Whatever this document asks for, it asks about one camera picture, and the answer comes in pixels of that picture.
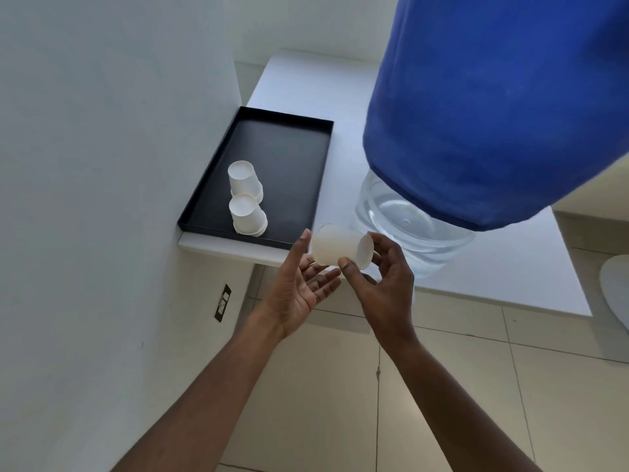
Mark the black wall socket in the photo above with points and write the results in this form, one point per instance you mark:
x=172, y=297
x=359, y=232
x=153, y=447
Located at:
x=222, y=303

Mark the white paper cup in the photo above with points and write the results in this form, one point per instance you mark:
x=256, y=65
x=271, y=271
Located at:
x=339, y=245

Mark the person's left forearm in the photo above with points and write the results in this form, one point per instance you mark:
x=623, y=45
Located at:
x=206, y=403

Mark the white round base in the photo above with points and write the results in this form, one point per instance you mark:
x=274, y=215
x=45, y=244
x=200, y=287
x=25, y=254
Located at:
x=616, y=289

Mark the black rectangular tray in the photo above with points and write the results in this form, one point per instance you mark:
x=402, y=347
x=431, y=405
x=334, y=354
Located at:
x=285, y=162

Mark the clear water jug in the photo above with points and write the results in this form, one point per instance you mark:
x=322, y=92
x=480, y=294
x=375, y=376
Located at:
x=403, y=230

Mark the person's right forearm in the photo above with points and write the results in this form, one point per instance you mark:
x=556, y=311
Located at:
x=452, y=412

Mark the blue fabric jug cover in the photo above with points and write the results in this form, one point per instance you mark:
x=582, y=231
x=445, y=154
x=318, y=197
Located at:
x=491, y=108

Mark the person's right hand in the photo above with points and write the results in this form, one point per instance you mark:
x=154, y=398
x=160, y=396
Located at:
x=390, y=299

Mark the person's left thumb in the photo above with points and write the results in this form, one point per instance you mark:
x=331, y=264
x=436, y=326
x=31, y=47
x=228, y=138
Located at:
x=299, y=250

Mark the upturned white cup stack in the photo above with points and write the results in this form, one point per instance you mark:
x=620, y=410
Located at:
x=248, y=216
x=244, y=179

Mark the person's right thumb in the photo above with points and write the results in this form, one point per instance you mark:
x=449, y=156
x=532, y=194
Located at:
x=351, y=275

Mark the person's left hand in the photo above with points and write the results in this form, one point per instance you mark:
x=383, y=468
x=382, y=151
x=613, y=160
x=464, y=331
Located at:
x=295, y=294

